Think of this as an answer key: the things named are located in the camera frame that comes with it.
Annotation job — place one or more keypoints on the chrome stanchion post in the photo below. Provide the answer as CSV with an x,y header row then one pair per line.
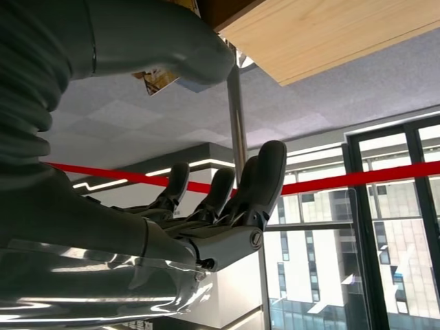
x,y
237,123

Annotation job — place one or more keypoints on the wooden desk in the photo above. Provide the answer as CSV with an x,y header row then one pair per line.
x,y
326,36

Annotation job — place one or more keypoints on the red barrier belt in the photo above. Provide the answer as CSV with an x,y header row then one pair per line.
x,y
343,180

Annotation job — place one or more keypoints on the building outside window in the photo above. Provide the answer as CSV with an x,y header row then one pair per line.
x,y
326,273

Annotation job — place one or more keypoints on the clear plastic right wrist cover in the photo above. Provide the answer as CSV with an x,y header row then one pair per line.
x,y
86,287

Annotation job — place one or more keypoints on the black window frame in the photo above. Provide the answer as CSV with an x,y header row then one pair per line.
x,y
366,255

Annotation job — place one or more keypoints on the ribbed grey right arm sleeve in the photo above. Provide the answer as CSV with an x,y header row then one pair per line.
x,y
27,91

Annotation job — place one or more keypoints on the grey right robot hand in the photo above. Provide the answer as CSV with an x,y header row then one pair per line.
x,y
86,227

